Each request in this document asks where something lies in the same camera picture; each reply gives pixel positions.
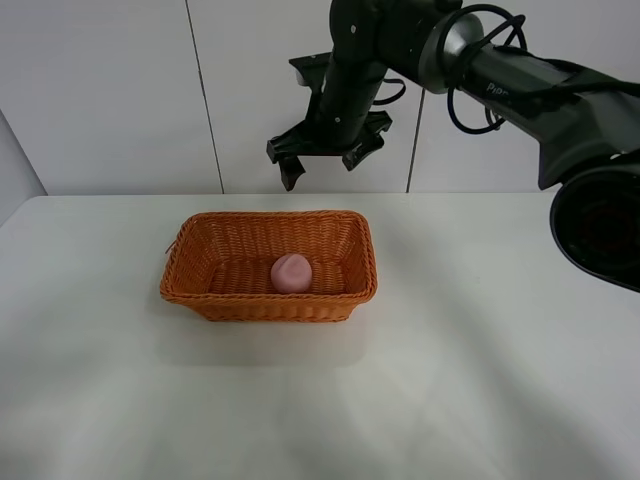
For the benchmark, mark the pink peach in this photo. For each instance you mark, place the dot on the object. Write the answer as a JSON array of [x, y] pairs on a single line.
[[291, 274]]

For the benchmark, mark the orange woven plastic basket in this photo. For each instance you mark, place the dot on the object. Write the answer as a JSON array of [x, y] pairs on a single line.
[[220, 265]]

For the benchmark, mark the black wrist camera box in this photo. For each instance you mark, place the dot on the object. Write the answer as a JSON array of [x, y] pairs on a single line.
[[311, 70]]

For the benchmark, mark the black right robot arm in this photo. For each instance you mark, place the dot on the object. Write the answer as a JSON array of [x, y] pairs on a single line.
[[586, 123]]

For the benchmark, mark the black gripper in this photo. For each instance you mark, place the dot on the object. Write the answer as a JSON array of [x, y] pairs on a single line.
[[338, 122]]

